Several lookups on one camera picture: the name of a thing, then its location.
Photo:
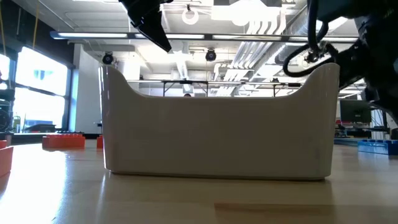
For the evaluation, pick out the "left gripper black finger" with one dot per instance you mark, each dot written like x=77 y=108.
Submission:
x=155 y=31

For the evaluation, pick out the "long ceiling light bar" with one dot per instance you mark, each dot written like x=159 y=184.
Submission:
x=93 y=35

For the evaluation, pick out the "long red toy block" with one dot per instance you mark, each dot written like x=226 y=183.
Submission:
x=2 y=144

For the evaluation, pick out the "black computer monitor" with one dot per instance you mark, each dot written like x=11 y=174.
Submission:
x=355 y=111

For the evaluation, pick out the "black ceiling spotlight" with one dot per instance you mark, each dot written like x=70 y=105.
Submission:
x=108 y=58
x=211 y=55

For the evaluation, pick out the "small orange toy block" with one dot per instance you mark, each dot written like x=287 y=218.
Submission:
x=100 y=142

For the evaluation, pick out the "long orange toy block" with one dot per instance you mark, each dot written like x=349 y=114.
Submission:
x=63 y=141
x=5 y=161

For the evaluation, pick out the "blue toy block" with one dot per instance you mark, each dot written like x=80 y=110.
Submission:
x=377 y=147

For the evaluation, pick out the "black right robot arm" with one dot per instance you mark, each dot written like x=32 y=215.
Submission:
x=357 y=7

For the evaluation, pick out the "white plastic bin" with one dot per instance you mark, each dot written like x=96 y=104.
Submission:
x=217 y=133

